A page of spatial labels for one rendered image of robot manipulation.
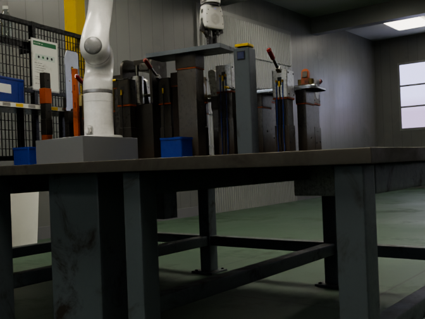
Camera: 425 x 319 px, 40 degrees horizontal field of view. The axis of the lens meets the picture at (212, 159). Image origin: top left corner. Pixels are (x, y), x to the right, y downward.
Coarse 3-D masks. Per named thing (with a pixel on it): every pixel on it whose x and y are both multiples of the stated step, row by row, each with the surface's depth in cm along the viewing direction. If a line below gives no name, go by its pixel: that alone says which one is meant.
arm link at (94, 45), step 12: (96, 0) 235; (108, 0) 237; (96, 12) 235; (108, 12) 237; (96, 24) 233; (108, 24) 235; (84, 36) 230; (96, 36) 230; (108, 36) 233; (84, 48) 229; (96, 48) 229; (108, 48) 233; (96, 60) 231
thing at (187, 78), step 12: (180, 60) 247; (192, 60) 244; (180, 72) 248; (192, 72) 245; (180, 84) 248; (192, 84) 245; (180, 96) 248; (192, 96) 245; (180, 108) 248; (192, 108) 245; (204, 108) 250; (180, 120) 248; (192, 120) 245; (204, 120) 250; (180, 132) 248; (192, 132) 245; (204, 132) 249; (192, 144) 245; (204, 144) 249
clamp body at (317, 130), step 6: (312, 78) 273; (300, 84) 275; (318, 84) 280; (318, 96) 279; (318, 102) 279; (318, 108) 280; (318, 114) 280; (318, 120) 279; (318, 126) 279; (318, 132) 277; (318, 138) 277; (318, 144) 277
